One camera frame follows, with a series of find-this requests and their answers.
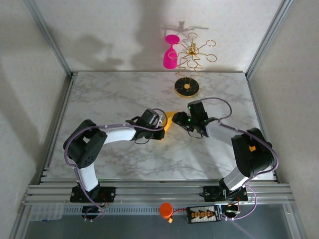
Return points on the clear plastic organizer box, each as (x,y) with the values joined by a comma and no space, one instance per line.
(46,212)

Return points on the aluminium corner post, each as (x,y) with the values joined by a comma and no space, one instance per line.
(269,37)
(49,37)

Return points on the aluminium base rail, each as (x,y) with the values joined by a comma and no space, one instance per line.
(159,193)

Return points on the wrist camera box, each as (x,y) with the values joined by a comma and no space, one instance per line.
(198,108)
(148,117)

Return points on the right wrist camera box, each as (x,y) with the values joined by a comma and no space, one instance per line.
(198,108)

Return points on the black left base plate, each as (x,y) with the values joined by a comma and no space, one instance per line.
(107,194)

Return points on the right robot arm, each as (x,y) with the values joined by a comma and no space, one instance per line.
(251,159)

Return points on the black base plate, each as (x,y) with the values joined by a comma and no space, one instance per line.
(107,194)
(211,194)

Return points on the black power board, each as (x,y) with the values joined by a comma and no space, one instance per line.
(204,214)

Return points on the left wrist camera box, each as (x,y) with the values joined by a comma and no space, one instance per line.
(148,117)

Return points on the orange cylinder cap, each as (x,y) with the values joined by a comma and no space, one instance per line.
(166,209)

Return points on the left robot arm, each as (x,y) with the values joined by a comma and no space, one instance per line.
(87,178)

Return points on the aluminium side rail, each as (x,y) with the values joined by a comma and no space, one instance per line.
(256,105)
(58,124)

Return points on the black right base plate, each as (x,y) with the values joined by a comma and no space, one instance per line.
(211,194)

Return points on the pink wine glass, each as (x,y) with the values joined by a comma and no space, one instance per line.
(170,61)

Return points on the yellow paper sheet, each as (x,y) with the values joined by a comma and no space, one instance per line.
(169,122)

